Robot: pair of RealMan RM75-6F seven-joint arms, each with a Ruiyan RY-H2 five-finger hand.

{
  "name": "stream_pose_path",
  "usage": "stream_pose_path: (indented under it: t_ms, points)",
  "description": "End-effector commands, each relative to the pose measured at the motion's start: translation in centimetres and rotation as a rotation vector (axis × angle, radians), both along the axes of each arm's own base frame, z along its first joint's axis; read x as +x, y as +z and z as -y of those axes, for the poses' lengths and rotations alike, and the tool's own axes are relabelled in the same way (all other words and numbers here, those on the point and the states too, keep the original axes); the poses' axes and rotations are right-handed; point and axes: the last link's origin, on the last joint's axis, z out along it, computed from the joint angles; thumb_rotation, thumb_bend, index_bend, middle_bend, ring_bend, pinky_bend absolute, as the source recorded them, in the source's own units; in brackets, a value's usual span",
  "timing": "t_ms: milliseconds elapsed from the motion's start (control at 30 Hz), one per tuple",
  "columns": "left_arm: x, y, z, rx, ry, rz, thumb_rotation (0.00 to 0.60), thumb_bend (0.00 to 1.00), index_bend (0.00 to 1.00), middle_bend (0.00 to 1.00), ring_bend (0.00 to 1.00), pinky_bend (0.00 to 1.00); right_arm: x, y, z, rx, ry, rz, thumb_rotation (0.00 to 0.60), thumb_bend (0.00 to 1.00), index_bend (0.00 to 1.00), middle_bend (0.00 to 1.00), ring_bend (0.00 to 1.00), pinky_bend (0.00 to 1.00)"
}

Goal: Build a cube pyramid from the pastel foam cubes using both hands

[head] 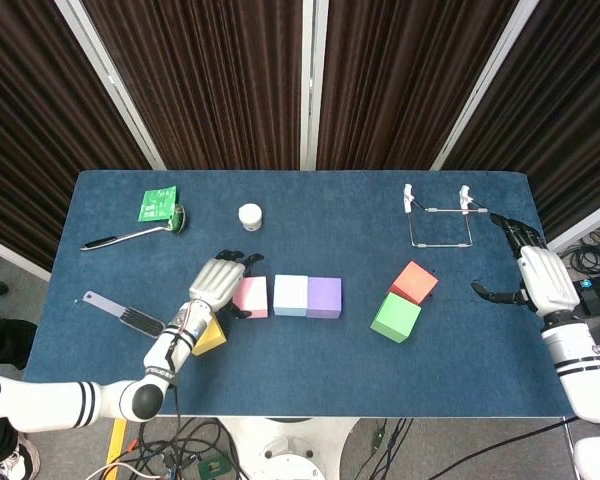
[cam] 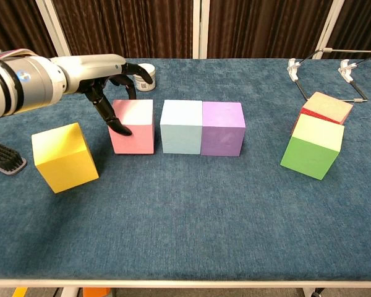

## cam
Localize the green cube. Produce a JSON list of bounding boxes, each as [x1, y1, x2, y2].
[[279, 113, 346, 181]]

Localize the purple cube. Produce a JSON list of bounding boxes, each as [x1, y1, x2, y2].
[[200, 101, 246, 157]]

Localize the wire stand white clips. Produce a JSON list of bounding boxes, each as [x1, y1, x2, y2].
[[287, 48, 371, 105]]

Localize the pink cube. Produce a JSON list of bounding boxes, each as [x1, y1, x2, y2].
[[108, 99, 155, 155]]

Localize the light blue cube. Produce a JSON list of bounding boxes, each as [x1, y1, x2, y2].
[[160, 99, 203, 155]]

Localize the red orange cube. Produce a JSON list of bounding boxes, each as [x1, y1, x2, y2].
[[292, 91, 354, 136]]

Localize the grey brush black bristles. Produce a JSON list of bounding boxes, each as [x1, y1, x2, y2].
[[0, 138, 28, 176]]

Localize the brown curtain partition panel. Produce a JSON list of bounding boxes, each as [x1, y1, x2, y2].
[[199, 0, 346, 59], [0, 0, 72, 61], [317, 0, 371, 61], [35, 0, 202, 59]]

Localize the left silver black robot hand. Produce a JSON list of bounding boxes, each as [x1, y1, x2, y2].
[[51, 54, 154, 137]]

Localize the blue table mat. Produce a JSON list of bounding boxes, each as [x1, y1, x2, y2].
[[0, 58, 371, 281]]

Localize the small white jar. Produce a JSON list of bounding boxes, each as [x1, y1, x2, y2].
[[132, 63, 156, 92]]

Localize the yellow cube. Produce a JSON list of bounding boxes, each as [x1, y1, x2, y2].
[[31, 122, 100, 194]]

